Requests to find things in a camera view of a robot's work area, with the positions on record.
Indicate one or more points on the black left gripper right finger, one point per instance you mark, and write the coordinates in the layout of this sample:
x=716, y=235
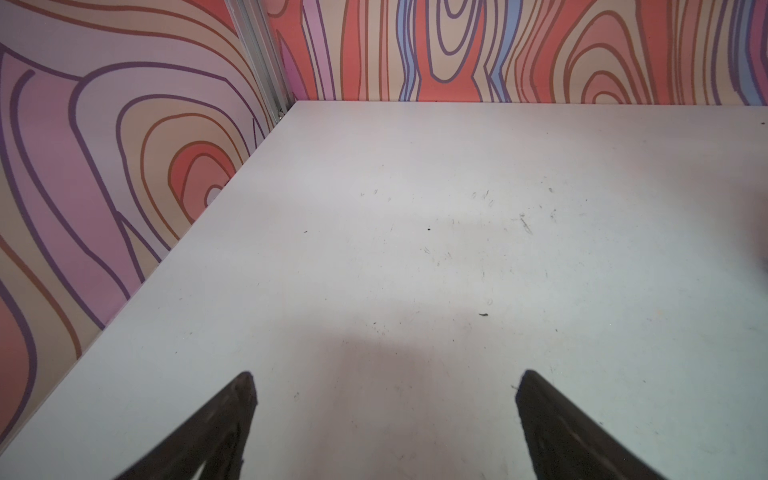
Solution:
x=565, y=443

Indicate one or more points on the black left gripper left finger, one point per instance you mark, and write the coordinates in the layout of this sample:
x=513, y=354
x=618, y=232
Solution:
x=209, y=444

